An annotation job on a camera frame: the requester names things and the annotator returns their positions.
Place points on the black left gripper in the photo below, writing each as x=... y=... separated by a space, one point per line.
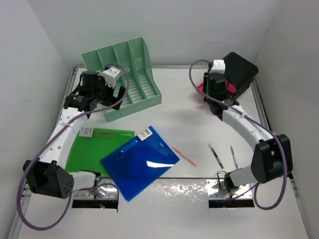
x=101 y=83

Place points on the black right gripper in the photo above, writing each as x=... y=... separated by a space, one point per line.
x=205 y=82

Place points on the black pink drawer box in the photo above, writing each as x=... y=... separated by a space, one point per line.
x=239 y=74

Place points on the purple clear pen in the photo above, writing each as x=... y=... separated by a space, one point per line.
x=216 y=156

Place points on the blue plastic folder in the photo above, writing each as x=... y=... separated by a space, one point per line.
x=138 y=163

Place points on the red pen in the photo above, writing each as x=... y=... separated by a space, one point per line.
x=183 y=156

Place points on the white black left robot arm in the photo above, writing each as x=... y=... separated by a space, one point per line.
x=48 y=175

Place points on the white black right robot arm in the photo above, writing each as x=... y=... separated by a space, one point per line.
x=267 y=161

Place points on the green plastic folder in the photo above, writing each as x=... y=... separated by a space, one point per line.
x=93 y=144

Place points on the blue clear pen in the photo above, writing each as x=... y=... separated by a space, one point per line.
x=234 y=157

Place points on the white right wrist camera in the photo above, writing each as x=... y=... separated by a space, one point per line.
x=218 y=66

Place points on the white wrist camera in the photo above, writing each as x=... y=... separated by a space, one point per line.
x=111 y=76
x=218 y=66

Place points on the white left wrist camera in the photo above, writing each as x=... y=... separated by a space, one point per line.
x=111 y=76

